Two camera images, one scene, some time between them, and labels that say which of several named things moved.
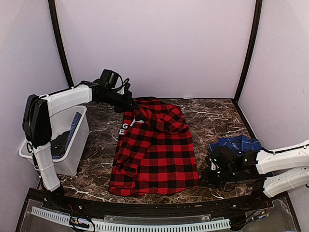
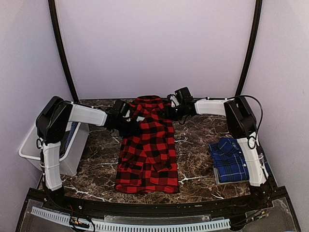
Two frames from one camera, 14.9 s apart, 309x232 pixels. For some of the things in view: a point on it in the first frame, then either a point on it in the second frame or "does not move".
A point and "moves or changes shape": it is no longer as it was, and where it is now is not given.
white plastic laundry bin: x=63 y=123 does not move
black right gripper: x=208 y=181 to x=168 y=114
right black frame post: x=258 y=7 does not move
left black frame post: x=53 y=14 does not move
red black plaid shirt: x=154 y=153 moves or changes shape
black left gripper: x=127 y=106 to x=133 y=130
